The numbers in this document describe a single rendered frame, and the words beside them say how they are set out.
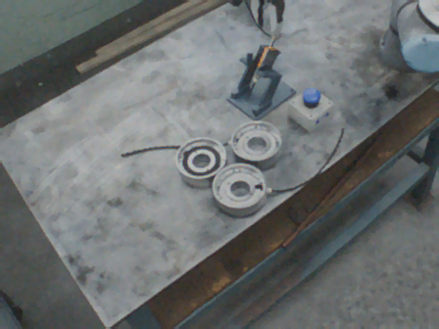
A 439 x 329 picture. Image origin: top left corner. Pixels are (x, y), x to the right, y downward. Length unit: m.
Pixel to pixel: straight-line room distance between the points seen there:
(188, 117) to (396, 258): 1.00
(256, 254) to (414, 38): 0.62
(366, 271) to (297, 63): 0.86
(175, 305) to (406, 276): 0.92
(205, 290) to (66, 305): 0.82
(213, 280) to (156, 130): 0.37
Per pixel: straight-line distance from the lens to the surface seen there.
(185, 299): 1.27
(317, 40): 1.40
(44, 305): 2.01
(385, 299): 1.87
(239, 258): 1.30
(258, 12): 1.13
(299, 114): 1.17
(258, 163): 1.09
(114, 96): 1.33
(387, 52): 1.34
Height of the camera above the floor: 1.70
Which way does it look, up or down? 48 degrees down
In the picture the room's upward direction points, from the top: 1 degrees counter-clockwise
